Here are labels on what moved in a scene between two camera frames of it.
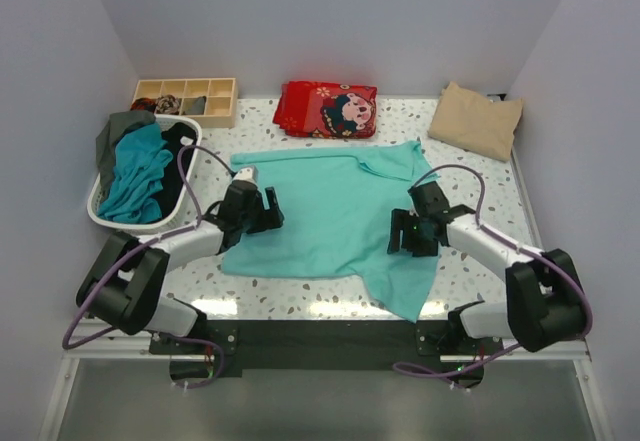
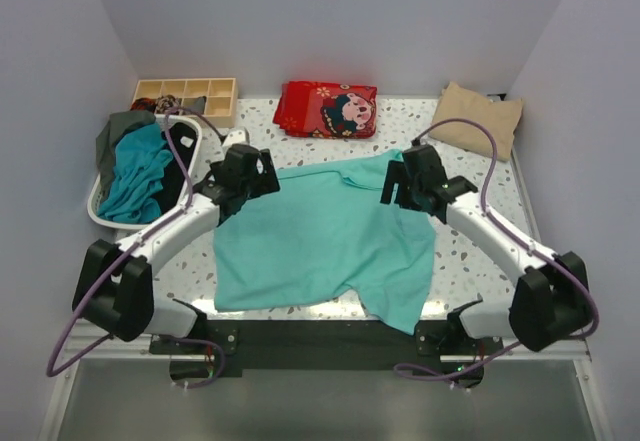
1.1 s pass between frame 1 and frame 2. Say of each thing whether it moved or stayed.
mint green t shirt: moved
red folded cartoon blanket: stayed
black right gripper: moved
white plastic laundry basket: stayed
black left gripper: moved
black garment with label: stayed
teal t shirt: stayed
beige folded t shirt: stayed
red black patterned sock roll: stayed
